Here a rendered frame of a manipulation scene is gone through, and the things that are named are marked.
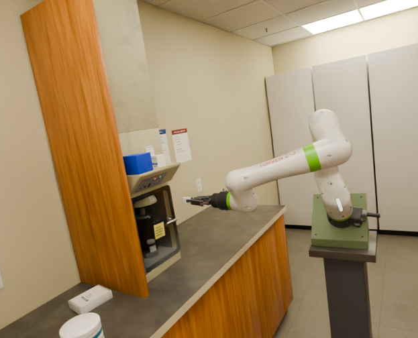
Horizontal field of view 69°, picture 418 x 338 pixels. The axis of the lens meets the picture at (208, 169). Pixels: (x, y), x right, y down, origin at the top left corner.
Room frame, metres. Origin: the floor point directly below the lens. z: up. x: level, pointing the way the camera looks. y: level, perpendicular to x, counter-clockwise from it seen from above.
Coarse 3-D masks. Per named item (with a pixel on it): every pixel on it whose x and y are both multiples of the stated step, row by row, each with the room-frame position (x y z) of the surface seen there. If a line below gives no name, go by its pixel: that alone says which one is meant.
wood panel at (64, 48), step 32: (64, 0) 1.39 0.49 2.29; (32, 32) 1.55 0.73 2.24; (64, 32) 1.42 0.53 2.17; (96, 32) 1.34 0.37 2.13; (32, 64) 1.58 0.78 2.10; (64, 64) 1.44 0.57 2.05; (96, 64) 1.33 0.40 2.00; (64, 96) 1.47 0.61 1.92; (96, 96) 1.35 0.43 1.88; (64, 128) 1.50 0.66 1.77; (96, 128) 1.38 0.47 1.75; (64, 160) 1.53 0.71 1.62; (96, 160) 1.40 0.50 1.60; (64, 192) 1.57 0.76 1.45; (96, 192) 1.43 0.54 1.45; (128, 192) 1.34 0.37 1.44; (96, 224) 1.46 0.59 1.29; (128, 224) 1.33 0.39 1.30; (96, 256) 1.49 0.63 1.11; (128, 256) 1.35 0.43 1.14; (128, 288) 1.38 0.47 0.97
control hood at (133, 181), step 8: (160, 168) 1.51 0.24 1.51; (168, 168) 1.56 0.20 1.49; (176, 168) 1.64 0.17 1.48; (128, 176) 1.41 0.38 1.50; (136, 176) 1.38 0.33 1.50; (144, 176) 1.41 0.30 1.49; (152, 176) 1.48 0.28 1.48; (168, 176) 1.63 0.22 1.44; (128, 184) 1.42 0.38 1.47; (136, 184) 1.40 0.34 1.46; (136, 192) 1.46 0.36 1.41
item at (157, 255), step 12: (156, 192) 1.60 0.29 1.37; (168, 192) 1.67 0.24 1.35; (144, 204) 1.51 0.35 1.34; (156, 204) 1.58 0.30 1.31; (168, 204) 1.66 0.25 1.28; (144, 216) 1.50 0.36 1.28; (156, 216) 1.57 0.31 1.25; (168, 216) 1.65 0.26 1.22; (144, 228) 1.49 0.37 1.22; (168, 228) 1.63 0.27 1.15; (144, 240) 1.48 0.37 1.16; (156, 240) 1.54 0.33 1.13; (168, 240) 1.62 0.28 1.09; (144, 252) 1.46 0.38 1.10; (156, 252) 1.53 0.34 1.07; (168, 252) 1.60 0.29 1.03; (156, 264) 1.52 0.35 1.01
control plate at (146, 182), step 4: (156, 176) 1.51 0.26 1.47; (164, 176) 1.59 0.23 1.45; (144, 180) 1.44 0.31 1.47; (148, 180) 1.47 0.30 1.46; (152, 180) 1.50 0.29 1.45; (156, 180) 1.54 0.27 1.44; (160, 180) 1.58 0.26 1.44; (140, 184) 1.43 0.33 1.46; (144, 184) 1.47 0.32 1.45; (152, 184) 1.54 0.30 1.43; (156, 184) 1.58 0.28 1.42; (144, 188) 1.50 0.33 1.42
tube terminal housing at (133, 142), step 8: (120, 136) 1.47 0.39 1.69; (128, 136) 1.51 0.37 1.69; (136, 136) 1.56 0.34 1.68; (144, 136) 1.60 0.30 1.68; (152, 136) 1.65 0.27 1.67; (120, 144) 1.46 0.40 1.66; (128, 144) 1.50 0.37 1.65; (136, 144) 1.55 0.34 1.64; (144, 144) 1.60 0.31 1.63; (152, 144) 1.65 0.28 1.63; (160, 144) 1.70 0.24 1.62; (128, 152) 1.50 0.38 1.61; (136, 152) 1.54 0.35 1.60; (144, 152) 1.59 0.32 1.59; (160, 152) 1.69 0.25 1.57; (160, 184) 1.65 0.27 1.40; (144, 192) 1.54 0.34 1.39; (176, 256) 1.67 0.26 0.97; (168, 264) 1.61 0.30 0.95; (152, 272) 1.50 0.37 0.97; (160, 272) 1.55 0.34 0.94
